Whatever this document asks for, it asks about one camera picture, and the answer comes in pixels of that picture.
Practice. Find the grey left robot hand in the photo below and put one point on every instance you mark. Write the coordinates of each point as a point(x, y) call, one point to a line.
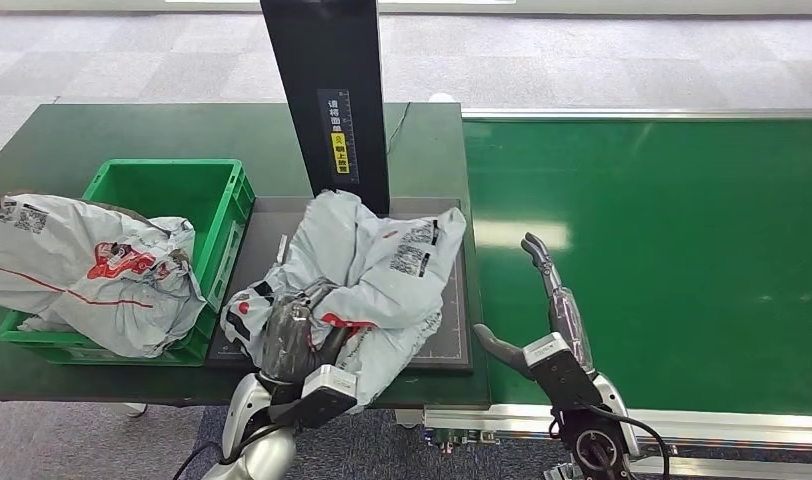
point(290, 344)

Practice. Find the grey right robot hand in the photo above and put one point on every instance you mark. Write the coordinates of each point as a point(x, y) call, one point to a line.
point(568, 318)

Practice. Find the white mailer bag black print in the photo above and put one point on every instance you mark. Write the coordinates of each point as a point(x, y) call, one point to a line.
point(373, 265)

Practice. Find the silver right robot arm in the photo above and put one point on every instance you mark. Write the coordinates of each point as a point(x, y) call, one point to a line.
point(598, 444)

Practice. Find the green conveyor belt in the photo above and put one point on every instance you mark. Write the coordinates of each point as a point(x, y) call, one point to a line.
point(697, 252)

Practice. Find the white table leg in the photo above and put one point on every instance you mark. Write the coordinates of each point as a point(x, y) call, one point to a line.
point(136, 409)

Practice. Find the green plastic crate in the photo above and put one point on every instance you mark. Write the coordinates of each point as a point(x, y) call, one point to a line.
point(174, 192)

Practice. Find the black yellow column label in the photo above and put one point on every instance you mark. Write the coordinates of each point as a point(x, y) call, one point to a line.
point(340, 139)

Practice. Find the white mailer bag red stripe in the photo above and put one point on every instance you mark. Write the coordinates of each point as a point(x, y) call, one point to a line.
point(68, 265)

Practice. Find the small white round object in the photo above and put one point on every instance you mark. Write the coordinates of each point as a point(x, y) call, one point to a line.
point(442, 98)

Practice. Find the black scanner column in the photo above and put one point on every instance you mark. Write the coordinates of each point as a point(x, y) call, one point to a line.
point(326, 53)

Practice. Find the dark green table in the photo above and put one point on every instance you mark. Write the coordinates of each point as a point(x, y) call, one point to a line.
point(68, 132)

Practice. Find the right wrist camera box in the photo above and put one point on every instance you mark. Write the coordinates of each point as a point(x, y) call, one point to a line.
point(558, 371)

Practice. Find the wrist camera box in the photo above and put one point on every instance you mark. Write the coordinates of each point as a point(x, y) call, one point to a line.
point(558, 371)
point(323, 391)

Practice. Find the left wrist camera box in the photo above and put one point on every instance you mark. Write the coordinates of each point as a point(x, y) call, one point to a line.
point(323, 391)

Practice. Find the black scanner base plate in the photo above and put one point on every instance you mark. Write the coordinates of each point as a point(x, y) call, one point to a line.
point(456, 331)

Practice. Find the aluminium conveyor frame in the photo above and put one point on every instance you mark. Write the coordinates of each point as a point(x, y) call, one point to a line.
point(499, 420)

